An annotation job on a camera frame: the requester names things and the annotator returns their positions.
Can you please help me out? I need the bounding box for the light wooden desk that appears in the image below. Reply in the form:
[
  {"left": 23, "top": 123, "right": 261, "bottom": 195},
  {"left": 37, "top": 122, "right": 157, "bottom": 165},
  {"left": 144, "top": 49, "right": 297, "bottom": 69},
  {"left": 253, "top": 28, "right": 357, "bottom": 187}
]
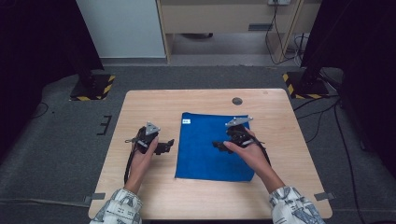
[{"left": 155, "top": 0, "right": 322, "bottom": 65}]

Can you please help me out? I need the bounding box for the thin looped floor cable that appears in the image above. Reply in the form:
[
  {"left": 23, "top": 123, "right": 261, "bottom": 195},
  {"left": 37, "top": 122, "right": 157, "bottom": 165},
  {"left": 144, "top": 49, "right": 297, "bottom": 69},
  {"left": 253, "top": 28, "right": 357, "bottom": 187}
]
[{"left": 31, "top": 102, "right": 50, "bottom": 120}]

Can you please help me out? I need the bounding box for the black curtain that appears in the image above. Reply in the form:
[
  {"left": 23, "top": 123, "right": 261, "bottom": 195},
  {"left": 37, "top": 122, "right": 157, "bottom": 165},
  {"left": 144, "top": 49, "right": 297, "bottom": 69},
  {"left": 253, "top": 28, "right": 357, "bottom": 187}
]
[
  {"left": 0, "top": 0, "right": 106, "bottom": 160},
  {"left": 299, "top": 0, "right": 396, "bottom": 172}
]

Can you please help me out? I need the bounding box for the black hanging power cable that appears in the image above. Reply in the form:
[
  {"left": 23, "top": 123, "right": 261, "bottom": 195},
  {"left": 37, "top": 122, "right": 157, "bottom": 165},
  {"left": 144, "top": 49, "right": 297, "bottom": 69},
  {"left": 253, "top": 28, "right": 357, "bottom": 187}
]
[{"left": 263, "top": 3, "right": 302, "bottom": 66}]

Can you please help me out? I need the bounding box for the person's left hand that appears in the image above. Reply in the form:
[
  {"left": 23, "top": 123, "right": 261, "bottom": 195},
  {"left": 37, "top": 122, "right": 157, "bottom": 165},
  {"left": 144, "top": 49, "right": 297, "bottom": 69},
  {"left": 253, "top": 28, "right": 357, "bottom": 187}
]
[{"left": 128, "top": 135, "right": 160, "bottom": 177}]

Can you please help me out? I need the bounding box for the grey vent grille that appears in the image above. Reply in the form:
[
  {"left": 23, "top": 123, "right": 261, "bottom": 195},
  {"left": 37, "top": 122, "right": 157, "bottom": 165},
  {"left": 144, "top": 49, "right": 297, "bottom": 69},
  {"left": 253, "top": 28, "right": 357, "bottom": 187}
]
[{"left": 247, "top": 22, "right": 275, "bottom": 33}]

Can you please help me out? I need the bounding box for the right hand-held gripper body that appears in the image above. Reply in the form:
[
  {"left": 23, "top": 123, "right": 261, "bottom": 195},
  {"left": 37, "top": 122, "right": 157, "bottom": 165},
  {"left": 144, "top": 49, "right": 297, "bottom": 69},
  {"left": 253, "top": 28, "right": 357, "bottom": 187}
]
[{"left": 224, "top": 115, "right": 259, "bottom": 149}]

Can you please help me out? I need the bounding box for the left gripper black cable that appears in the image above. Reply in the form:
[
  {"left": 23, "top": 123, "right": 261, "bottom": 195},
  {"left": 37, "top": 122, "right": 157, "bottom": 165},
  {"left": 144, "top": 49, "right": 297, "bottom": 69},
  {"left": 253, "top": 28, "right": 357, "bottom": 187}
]
[{"left": 123, "top": 136, "right": 140, "bottom": 185}]

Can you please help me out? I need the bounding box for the long black floor cable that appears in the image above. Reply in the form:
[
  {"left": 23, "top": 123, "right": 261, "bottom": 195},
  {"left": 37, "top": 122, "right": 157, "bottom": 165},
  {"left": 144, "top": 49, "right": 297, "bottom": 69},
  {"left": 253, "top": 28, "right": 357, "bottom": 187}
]
[{"left": 332, "top": 101, "right": 360, "bottom": 224}]

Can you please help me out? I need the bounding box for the black stand pole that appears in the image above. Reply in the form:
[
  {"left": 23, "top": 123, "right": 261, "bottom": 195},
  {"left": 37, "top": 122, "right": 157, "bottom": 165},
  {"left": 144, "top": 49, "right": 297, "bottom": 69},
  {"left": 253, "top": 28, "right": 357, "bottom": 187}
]
[
  {"left": 299, "top": 52, "right": 326, "bottom": 91},
  {"left": 66, "top": 36, "right": 96, "bottom": 91}
]

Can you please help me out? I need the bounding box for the black yellow-striped stand base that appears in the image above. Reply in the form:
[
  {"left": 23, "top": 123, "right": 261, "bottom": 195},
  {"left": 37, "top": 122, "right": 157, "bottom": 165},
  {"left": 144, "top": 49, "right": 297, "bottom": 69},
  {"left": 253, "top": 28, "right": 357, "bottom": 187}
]
[
  {"left": 69, "top": 74, "right": 117, "bottom": 102},
  {"left": 281, "top": 71, "right": 331, "bottom": 100}
]

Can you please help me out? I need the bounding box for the person's right hand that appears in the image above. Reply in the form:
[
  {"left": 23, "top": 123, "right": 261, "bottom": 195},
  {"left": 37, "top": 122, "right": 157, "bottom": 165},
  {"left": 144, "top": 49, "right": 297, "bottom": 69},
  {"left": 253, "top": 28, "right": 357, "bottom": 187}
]
[{"left": 222, "top": 128, "right": 274, "bottom": 185}]

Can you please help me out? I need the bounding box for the blue towel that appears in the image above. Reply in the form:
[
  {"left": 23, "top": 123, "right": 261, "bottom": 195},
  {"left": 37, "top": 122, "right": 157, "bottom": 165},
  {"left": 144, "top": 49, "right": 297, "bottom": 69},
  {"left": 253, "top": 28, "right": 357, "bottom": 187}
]
[{"left": 174, "top": 111, "right": 256, "bottom": 183}]

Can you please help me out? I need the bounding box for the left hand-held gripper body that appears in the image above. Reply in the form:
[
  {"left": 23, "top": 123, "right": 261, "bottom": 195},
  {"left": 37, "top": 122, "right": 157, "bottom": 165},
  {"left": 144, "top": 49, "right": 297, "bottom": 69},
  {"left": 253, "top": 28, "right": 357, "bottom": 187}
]
[{"left": 134, "top": 121, "right": 162, "bottom": 155}]

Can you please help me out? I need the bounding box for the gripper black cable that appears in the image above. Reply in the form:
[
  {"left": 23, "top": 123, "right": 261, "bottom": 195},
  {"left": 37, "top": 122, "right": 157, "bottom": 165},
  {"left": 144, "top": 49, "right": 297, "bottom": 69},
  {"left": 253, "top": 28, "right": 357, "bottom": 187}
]
[
  {"left": 254, "top": 136, "right": 272, "bottom": 166},
  {"left": 123, "top": 136, "right": 140, "bottom": 185}
]

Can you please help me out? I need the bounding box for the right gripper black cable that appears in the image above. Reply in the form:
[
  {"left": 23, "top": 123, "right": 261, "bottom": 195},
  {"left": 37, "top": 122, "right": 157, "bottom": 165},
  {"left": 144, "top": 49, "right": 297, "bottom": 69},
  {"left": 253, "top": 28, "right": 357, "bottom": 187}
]
[{"left": 254, "top": 136, "right": 272, "bottom": 166}]

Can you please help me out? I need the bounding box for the grey tape piece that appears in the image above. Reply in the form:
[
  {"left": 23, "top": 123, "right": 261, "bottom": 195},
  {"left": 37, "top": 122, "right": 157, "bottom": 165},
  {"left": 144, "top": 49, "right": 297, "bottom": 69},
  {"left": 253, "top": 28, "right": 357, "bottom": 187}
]
[
  {"left": 313, "top": 191, "right": 337, "bottom": 202},
  {"left": 82, "top": 192, "right": 107, "bottom": 205}
]

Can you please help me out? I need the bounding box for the white cabinet panel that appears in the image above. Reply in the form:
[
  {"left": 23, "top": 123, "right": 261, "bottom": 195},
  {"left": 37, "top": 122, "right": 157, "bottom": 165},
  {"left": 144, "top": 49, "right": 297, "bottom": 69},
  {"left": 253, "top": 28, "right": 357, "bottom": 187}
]
[{"left": 75, "top": 0, "right": 167, "bottom": 60}]

